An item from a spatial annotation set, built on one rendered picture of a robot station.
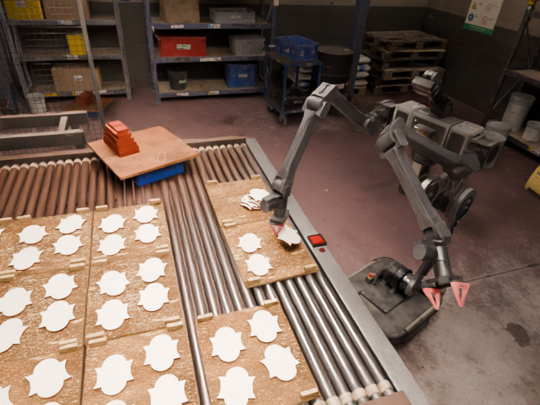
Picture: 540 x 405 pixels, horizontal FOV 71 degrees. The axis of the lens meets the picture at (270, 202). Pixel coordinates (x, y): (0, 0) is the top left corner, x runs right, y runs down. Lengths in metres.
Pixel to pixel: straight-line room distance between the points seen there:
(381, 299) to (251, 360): 1.40
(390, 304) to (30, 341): 1.99
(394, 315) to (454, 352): 0.50
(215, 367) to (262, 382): 0.17
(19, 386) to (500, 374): 2.58
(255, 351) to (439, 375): 1.57
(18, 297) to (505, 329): 2.94
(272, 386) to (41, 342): 0.83
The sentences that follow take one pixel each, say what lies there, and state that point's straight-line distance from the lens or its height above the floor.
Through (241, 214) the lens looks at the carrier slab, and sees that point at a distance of 2.05.
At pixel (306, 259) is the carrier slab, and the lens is 1.82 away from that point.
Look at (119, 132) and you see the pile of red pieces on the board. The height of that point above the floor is 1.19.
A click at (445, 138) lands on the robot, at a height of 1.46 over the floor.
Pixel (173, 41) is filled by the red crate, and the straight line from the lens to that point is 6.00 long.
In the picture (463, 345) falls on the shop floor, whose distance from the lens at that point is 3.02.
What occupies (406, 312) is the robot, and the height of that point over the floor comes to 0.24.
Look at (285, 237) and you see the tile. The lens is 1.81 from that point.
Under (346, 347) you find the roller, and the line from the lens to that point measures 1.57.
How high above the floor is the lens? 2.17
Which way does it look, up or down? 35 degrees down
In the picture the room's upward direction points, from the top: 4 degrees clockwise
